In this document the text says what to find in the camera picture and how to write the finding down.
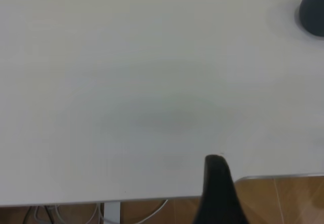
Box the dark blue-grey ceramic mug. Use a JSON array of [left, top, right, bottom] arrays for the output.
[[298, 0, 324, 38]]

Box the white cable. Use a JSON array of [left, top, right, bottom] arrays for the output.
[[120, 199, 169, 224], [85, 203, 105, 224]]

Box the white table leg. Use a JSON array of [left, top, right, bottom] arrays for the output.
[[103, 201, 121, 224]]

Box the grey cable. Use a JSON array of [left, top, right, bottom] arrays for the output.
[[44, 205, 57, 224]]

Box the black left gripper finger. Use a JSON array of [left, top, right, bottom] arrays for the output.
[[192, 154, 250, 224]]

